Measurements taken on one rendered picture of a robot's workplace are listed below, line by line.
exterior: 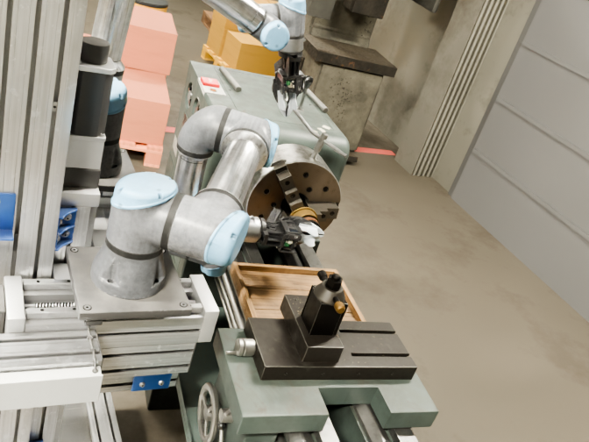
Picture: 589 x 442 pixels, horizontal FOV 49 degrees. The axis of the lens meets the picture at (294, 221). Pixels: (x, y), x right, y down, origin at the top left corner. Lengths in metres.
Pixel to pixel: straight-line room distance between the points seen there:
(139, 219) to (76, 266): 0.22
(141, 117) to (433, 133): 2.54
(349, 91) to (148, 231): 4.32
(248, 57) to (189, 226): 5.33
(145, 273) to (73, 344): 0.19
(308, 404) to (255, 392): 0.13
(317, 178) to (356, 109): 3.56
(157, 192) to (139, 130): 3.17
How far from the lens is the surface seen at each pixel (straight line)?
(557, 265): 4.85
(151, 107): 4.33
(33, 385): 1.28
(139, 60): 4.83
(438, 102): 5.58
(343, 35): 5.78
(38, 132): 1.33
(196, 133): 1.61
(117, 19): 1.75
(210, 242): 1.22
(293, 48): 1.88
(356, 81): 5.44
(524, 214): 5.05
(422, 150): 5.67
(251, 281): 1.96
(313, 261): 2.20
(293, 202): 1.94
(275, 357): 1.58
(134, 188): 1.24
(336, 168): 2.20
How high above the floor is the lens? 1.98
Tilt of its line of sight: 28 degrees down
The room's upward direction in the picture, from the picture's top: 19 degrees clockwise
